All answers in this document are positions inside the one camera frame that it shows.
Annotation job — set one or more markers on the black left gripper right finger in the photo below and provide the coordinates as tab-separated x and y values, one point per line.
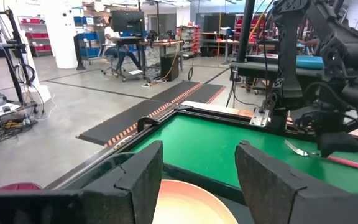
275	193

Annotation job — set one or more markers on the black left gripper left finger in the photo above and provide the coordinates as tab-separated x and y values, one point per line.
129	199

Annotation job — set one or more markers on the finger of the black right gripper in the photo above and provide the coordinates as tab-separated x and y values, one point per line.
337	143

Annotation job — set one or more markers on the orange cream round plate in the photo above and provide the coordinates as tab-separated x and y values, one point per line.
191	205

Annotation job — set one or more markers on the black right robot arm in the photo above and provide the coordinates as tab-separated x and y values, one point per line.
291	62

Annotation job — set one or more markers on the blue cushion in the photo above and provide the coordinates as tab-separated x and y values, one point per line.
310	62

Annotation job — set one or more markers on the black orange-striped floor mat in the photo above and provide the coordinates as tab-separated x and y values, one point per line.
120	124
204	93

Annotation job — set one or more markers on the green table mat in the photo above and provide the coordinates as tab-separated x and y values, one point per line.
213	146

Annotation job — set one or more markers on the black top cart table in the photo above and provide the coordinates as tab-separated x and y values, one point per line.
259	67

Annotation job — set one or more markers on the red storage rack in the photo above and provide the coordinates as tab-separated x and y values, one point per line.
259	28

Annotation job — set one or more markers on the grey office chair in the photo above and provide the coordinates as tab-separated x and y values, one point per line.
112	66

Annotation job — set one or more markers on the black tripod pole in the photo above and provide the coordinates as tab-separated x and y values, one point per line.
245	31

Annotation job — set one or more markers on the black floor box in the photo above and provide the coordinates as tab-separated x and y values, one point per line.
169	67

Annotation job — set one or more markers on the white board with mouse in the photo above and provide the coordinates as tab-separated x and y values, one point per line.
3	109

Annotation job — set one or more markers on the cart with blue bins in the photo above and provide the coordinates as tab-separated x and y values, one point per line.
87	46

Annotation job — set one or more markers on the wooden top desk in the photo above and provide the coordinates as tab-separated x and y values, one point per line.
163	43

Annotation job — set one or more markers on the person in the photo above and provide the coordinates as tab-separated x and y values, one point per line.
110	34

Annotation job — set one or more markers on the metal shelf with parts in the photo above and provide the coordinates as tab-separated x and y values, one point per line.
190	40

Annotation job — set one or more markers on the black computer monitor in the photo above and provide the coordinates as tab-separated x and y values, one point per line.
127	21

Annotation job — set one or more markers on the white pillar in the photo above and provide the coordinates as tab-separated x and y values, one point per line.
61	34

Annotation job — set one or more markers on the black equipment stand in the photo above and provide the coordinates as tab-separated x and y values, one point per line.
14	56

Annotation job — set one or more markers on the shelf with red bins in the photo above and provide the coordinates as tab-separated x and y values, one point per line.
36	34

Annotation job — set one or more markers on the silver metal bracket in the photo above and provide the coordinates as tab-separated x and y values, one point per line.
259	119

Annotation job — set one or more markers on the black frame clamp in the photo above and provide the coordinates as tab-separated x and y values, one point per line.
146	122

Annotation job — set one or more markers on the black metal table frame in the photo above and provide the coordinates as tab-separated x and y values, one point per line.
222	116

